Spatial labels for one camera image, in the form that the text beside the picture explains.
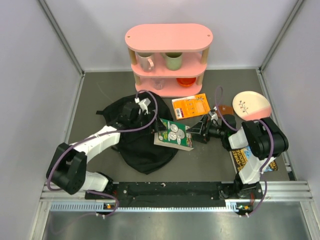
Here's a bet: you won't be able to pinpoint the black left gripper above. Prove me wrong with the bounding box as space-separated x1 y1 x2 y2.
130 109 168 135

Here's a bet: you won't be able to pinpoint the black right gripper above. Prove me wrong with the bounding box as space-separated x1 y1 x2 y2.
186 114 226 144

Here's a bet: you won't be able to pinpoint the green coin book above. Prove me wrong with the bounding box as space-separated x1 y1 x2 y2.
153 118 194 151

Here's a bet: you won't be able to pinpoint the black student backpack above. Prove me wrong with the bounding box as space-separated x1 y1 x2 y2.
96 92 178 175

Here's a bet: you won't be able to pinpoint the black yellow treehouse book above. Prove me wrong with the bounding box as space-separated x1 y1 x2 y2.
229 146 279 173

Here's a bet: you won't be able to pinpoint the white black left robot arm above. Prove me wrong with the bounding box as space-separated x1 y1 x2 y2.
46 98 159 199

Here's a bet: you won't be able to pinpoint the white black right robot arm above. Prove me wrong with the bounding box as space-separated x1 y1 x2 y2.
186 114 289 199

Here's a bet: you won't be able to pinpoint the orange paperback book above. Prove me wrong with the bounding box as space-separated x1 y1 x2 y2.
171 93 211 120

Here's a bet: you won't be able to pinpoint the brown leather wallet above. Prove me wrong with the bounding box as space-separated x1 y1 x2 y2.
216 105 234 119

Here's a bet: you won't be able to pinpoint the clear drinking glass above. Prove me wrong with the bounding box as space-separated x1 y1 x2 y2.
152 78 165 90

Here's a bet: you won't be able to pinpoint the orange plastic bowl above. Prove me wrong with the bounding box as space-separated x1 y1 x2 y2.
176 77 197 88

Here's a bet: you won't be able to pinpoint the pink and cream plate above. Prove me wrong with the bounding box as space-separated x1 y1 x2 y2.
232 91 272 121

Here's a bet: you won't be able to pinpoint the pink mug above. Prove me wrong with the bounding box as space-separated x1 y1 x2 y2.
137 52 155 72

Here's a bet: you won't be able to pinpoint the pink wooden shelf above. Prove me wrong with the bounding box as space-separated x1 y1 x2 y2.
124 23 214 98

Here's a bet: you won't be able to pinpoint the green mug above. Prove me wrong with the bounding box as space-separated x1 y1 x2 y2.
160 52 183 71

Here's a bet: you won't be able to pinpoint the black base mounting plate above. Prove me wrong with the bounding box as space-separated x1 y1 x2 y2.
84 181 263 208

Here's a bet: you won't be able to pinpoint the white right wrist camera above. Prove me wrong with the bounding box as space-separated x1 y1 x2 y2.
207 106 218 121

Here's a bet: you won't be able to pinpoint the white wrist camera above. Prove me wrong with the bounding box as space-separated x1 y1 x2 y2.
134 97 151 111
207 106 218 121

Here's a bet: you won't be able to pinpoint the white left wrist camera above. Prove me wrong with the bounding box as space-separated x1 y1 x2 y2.
134 97 151 111

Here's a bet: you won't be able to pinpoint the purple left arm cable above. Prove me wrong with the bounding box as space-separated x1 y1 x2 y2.
46 89 159 217

